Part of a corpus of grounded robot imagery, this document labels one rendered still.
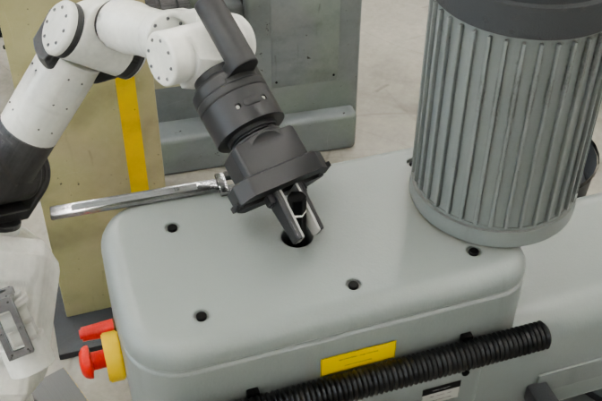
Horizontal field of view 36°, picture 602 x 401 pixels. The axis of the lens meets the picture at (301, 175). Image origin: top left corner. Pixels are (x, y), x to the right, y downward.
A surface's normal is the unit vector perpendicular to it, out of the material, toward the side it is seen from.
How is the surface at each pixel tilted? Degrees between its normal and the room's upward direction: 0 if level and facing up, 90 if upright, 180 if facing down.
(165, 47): 82
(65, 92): 94
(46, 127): 94
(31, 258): 58
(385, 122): 0
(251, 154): 31
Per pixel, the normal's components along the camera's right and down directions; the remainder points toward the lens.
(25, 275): 0.52, 0.02
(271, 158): 0.29, -0.40
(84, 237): 0.32, 0.61
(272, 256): 0.00, -0.77
